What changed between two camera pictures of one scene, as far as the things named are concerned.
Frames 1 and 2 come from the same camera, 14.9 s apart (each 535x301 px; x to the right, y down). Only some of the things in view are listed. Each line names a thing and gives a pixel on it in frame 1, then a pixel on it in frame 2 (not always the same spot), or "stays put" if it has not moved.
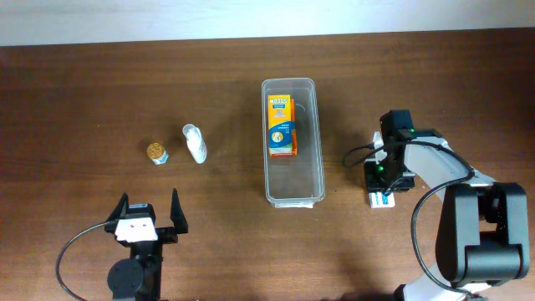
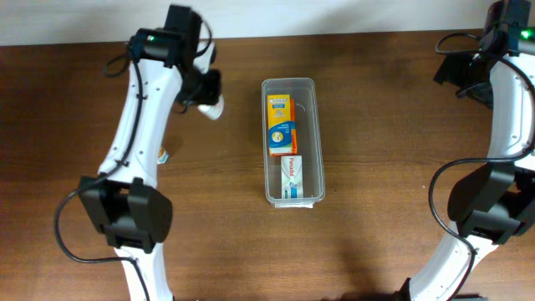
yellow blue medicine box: x=280 y=124 stays put
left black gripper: x=176 y=216 → x=211 y=95
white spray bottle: x=196 y=143 → x=213 y=111
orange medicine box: x=293 y=134 stays put
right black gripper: x=373 y=183 → x=450 y=70
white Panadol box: x=379 y=200 → x=292 y=176
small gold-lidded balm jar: x=156 y=152 stays put
